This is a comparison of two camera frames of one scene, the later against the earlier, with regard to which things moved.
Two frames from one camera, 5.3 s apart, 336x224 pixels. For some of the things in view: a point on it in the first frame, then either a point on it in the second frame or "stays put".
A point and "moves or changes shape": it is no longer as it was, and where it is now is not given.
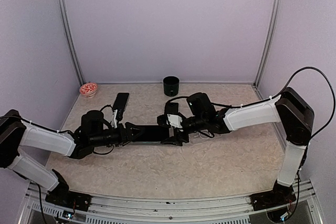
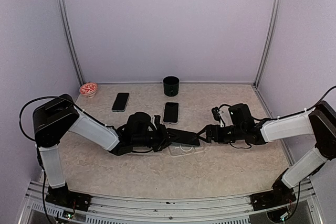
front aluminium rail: [106, 209] stays put
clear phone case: [197, 137] moves or changes shape
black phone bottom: [149, 134] moves or changes shape
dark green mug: [171, 85] stays put
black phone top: [172, 107] stays put
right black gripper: [175, 140] → [210, 134]
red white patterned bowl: [88, 89] stays put
